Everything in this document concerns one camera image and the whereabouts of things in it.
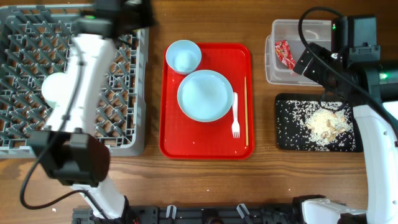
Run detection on light blue small bowl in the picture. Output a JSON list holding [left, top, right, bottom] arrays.
[[165, 40, 202, 75]]

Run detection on green bowl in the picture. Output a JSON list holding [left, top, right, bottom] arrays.
[[41, 72, 68, 108]]

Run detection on light blue plate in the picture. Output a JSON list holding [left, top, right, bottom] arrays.
[[177, 70, 234, 123]]

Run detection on white plastic fork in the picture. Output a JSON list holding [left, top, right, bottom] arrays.
[[231, 92, 240, 139]]

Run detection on red snack wrapper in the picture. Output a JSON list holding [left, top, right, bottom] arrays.
[[274, 40, 295, 70]]

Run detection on wooden chopstick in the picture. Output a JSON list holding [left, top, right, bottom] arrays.
[[244, 77, 249, 147]]

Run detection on rice and food scraps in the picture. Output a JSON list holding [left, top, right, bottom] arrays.
[[276, 100, 357, 152]]

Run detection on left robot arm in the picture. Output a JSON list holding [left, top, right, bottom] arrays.
[[27, 1, 155, 223]]

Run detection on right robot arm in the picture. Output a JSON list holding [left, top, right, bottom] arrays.
[[294, 14, 397, 223]]

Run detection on grey dishwasher rack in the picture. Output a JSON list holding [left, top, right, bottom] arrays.
[[1, 4, 149, 159]]

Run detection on red plastic tray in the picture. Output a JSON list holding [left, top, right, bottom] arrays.
[[159, 43, 254, 159]]

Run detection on clear plastic bin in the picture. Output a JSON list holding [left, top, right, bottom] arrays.
[[265, 19, 331, 86]]

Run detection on black plastic tray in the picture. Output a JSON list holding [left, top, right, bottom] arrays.
[[274, 93, 364, 153]]

